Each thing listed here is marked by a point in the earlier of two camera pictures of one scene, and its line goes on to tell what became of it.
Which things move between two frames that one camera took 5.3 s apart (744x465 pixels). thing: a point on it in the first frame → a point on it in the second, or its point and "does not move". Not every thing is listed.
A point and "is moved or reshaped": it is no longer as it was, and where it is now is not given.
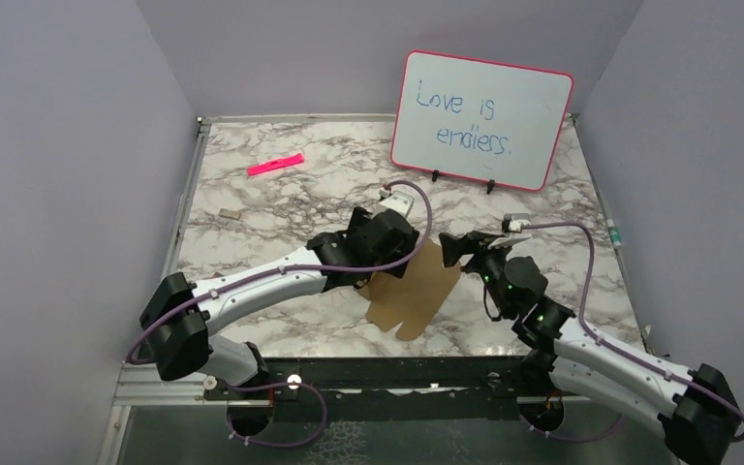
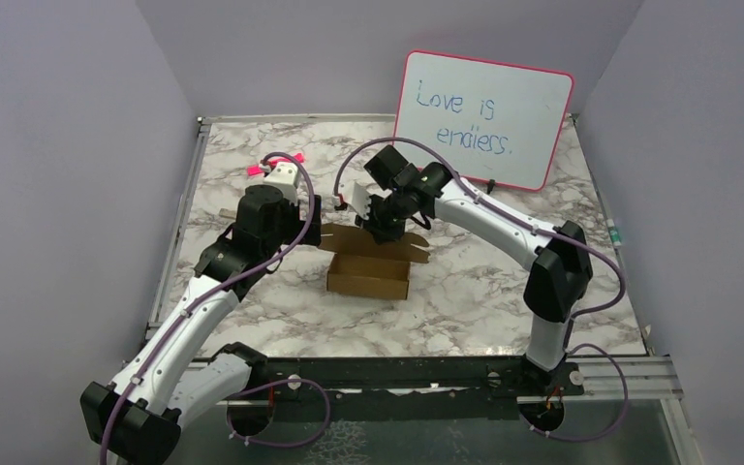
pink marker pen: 276,164 does not move
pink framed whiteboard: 478,120 does not move
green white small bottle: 613,233 does not move
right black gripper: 475,241 → 371,227
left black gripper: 402,249 → 311,236
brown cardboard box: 416,298 is moved or reshaped
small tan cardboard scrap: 230,213 does not move
